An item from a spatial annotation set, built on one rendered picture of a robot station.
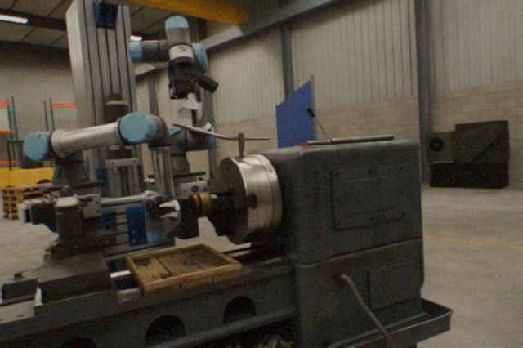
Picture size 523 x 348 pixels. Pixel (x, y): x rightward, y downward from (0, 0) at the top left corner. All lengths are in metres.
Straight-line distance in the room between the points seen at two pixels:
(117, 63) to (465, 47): 10.29
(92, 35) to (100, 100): 0.31
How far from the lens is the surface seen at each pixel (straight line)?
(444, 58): 11.84
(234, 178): 1.35
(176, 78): 1.31
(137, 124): 1.53
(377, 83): 12.60
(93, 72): 2.13
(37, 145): 1.75
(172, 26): 1.40
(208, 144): 2.00
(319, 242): 1.35
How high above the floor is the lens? 1.26
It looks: 4 degrees down
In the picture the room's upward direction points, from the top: 4 degrees counter-clockwise
